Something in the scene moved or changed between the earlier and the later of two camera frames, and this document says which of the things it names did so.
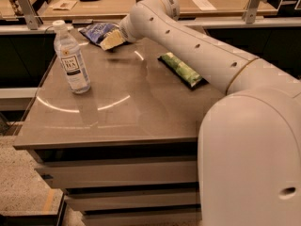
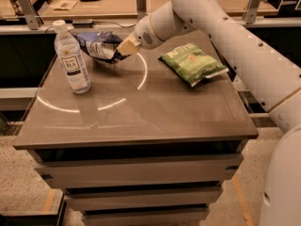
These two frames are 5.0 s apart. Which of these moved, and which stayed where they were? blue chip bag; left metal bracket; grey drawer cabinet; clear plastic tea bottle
Moved: blue chip bag
Stayed: clear plastic tea bottle; grey drawer cabinet; left metal bracket
